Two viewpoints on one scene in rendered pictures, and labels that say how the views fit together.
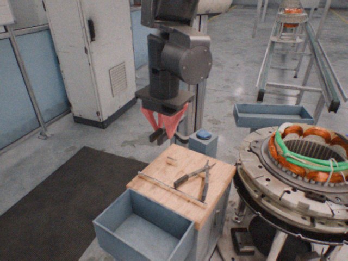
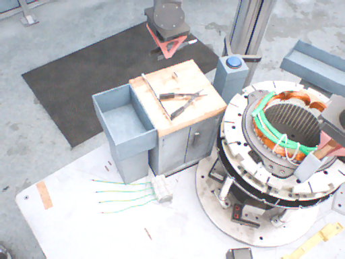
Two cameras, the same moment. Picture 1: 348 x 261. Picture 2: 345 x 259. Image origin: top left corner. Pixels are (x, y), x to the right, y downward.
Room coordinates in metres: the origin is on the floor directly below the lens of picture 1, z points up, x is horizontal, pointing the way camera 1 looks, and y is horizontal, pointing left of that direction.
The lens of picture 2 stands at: (-0.09, -0.27, 1.71)
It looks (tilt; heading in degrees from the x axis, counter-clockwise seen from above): 55 degrees down; 25
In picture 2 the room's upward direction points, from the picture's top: 5 degrees clockwise
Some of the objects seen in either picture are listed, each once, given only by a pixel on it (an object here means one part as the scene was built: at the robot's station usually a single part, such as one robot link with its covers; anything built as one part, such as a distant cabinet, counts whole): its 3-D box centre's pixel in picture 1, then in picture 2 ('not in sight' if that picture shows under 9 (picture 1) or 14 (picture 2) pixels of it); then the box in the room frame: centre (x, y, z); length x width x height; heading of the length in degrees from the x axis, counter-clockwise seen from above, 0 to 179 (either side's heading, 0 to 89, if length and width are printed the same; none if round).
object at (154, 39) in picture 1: (166, 51); not in sight; (0.43, 0.01, 1.36); 0.07 x 0.06 x 0.07; 31
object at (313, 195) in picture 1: (315, 196); (255, 156); (0.33, -0.28, 1.10); 0.03 x 0.01 x 0.01; 63
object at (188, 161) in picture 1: (183, 179); (176, 95); (0.43, -0.03, 1.05); 0.20 x 0.19 x 0.02; 147
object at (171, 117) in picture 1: (165, 117); (166, 38); (0.43, 0.01, 1.22); 0.07 x 0.07 x 0.09; 58
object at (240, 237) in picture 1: (244, 240); (220, 169); (0.42, -0.21, 0.83); 0.05 x 0.04 x 0.02; 1
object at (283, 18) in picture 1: (289, 27); not in sight; (3.24, -1.45, 0.94); 0.39 x 0.39 x 0.30
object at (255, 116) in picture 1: (263, 143); (310, 96); (0.77, -0.36, 0.92); 0.25 x 0.11 x 0.28; 85
